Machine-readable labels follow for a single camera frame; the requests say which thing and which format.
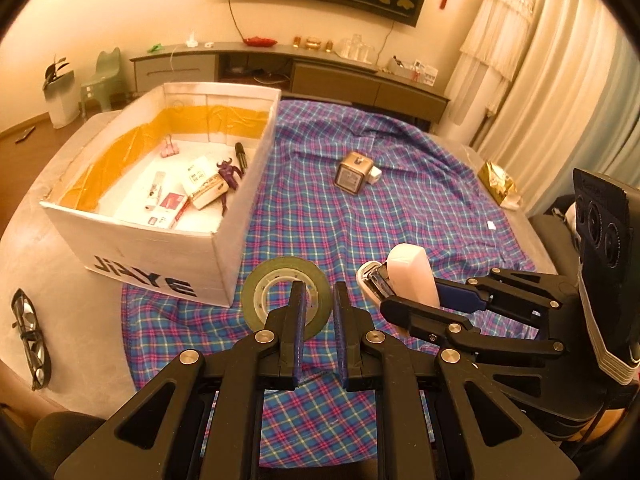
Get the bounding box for television power cable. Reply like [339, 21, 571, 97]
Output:
[227, 0, 246, 41]

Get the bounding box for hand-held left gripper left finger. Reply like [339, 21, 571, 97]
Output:
[54, 281, 307, 480]

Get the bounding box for purple toy figure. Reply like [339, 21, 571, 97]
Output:
[215, 157, 245, 219]

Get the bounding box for white tissue pack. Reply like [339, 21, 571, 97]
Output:
[179, 155, 230, 210]

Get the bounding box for gold foil packet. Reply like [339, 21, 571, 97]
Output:
[477, 159, 524, 210]

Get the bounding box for green plastic child chair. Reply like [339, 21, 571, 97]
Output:
[79, 47, 126, 112]

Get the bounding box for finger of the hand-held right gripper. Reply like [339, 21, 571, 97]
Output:
[379, 295, 569, 362]
[434, 267, 582, 321]

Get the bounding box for grey television cabinet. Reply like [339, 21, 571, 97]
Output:
[129, 40, 451, 124]

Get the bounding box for beige curtain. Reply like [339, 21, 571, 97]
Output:
[474, 0, 640, 222]

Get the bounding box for silver barcode tube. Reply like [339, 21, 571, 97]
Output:
[143, 171, 167, 213]

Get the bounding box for clear glass cups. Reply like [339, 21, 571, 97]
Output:
[339, 34, 376, 61]

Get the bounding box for white bin with plant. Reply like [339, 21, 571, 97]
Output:
[42, 78, 82, 130]

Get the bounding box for dark olive cloth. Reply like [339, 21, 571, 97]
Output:
[32, 409, 102, 480]

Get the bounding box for potted plant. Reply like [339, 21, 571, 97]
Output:
[42, 56, 71, 86]

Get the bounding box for white cardboard box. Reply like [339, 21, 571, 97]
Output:
[39, 82, 284, 309]

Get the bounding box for gold cube clock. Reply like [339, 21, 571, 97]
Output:
[334, 150, 375, 195]

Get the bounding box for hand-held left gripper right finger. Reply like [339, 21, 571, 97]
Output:
[332, 281, 582, 480]

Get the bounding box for air conditioner with lace cover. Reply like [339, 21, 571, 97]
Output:
[447, 0, 535, 146]

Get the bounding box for white stapler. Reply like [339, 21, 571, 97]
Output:
[355, 243, 441, 311]

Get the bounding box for green tape roll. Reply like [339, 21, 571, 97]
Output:
[241, 255, 332, 342]

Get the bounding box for red and white card pack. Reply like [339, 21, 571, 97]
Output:
[149, 192, 190, 229]

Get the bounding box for white desk organizer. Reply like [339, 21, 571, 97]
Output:
[389, 55, 439, 84]

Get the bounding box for blue plaid cloth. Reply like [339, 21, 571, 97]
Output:
[120, 98, 539, 480]

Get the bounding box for black-framed eyeglasses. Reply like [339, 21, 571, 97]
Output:
[10, 288, 53, 392]

